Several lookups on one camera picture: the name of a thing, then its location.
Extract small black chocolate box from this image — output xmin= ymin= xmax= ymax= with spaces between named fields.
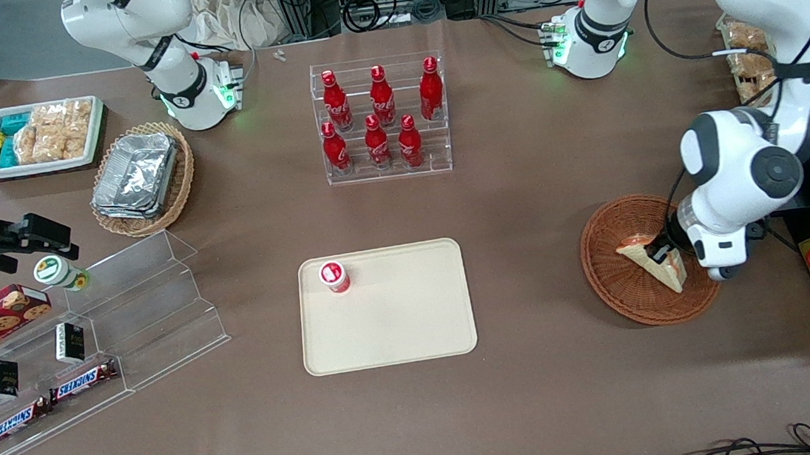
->
xmin=52 ymin=320 xmax=88 ymax=367
xmin=0 ymin=357 xmax=22 ymax=402

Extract stacked aluminium foil trays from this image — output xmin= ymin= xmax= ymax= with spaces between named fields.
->
xmin=85 ymin=129 xmax=186 ymax=226

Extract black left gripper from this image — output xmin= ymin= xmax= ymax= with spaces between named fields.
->
xmin=643 ymin=217 xmax=693 ymax=269

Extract beige plastic tray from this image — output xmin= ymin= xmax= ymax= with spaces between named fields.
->
xmin=293 ymin=235 xmax=481 ymax=378

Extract wrapped bread pastry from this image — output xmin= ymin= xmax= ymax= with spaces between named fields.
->
xmin=726 ymin=48 xmax=779 ymax=80
xmin=735 ymin=73 xmax=781 ymax=106
xmin=723 ymin=18 xmax=772 ymax=53

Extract round brown wicker basket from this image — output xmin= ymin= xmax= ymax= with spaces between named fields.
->
xmin=576 ymin=187 xmax=726 ymax=333

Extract red cola bottle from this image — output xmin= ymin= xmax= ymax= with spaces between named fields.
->
xmin=320 ymin=68 xmax=356 ymax=134
xmin=367 ymin=64 xmax=399 ymax=129
xmin=362 ymin=112 xmax=395 ymax=172
xmin=416 ymin=55 xmax=448 ymax=123
xmin=395 ymin=112 xmax=426 ymax=171
xmin=320 ymin=119 xmax=354 ymax=177

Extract beige cloth bag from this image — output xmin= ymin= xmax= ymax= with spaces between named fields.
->
xmin=189 ymin=0 xmax=288 ymax=56

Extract clear rice cracker bag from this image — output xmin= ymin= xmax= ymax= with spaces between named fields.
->
xmin=63 ymin=98 xmax=97 ymax=140
xmin=13 ymin=123 xmax=42 ymax=166
xmin=32 ymin=124 xmax=90 ymax=164
xmin=29 ymin=102 xmax=69 ymax=132

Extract black cable bundle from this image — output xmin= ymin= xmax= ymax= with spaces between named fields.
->
xmin=341 ymin=0 xmax=447 ymax=35

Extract oval tan wicker basket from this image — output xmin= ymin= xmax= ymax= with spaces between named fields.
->
xmin=84 ymin=118 xmax=202 ymax=243

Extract triangular sandwich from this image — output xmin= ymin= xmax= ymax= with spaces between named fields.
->
xmin=613 ymin=230 xmax=690 ymax=300

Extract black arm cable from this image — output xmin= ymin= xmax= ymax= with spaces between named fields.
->
xmin=640 ymin=0 xmax=810 ymax=248

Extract green lidded cup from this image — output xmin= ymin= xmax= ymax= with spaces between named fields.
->
xmin=32 ymin=252 xmax=93 ymax=297

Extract red lidded yogurt cup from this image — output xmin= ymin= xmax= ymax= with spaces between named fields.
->
xmin=317 ymin=259 xmax=353 ymax=297

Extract clear acrylic bottle rack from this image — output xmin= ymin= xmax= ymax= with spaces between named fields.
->
xmin=308 ymin=50 xmax=456 ymax=187

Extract clear acrylic stepped shelf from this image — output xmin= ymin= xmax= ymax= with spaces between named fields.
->
xmin=0 ymin=223 xmax=242 ymax=455

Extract snickers chocolate bar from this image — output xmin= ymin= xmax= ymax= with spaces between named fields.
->
xmin=0 ymin=395 xmax=55 ymax=450
xmin=46 ymin=358 xmax=122 ymax=406

